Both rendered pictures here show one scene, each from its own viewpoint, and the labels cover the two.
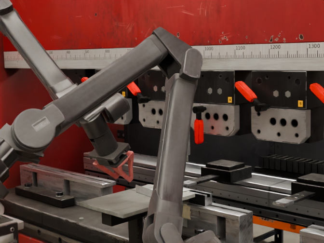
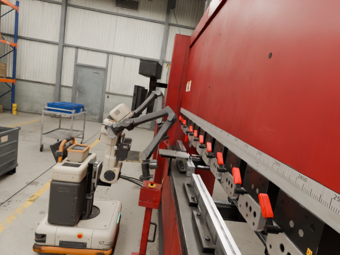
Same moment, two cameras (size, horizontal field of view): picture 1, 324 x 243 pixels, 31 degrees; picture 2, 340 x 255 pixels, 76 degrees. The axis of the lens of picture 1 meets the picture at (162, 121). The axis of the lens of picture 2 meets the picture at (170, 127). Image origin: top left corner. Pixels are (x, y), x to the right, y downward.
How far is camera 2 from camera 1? 1.18 m
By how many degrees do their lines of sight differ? 40
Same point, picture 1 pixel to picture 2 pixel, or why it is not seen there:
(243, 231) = (189, 171)
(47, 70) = not seen: hidden behind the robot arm
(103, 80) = (147, 116)
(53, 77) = not seen: hidden behind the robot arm
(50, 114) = (130, 120)
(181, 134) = (160, 134)
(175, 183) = (152, 145)
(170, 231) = (143, 155)
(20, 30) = (160, 101)
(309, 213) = not seen: hidden behind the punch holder
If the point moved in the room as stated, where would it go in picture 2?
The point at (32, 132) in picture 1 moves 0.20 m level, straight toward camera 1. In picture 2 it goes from (125, 123) to (107, 124)
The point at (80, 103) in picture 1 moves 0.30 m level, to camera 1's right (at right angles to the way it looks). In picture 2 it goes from (139, 120) to (166, 127)
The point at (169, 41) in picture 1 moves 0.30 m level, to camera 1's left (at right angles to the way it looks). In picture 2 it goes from (169, 110) to (144, 104)
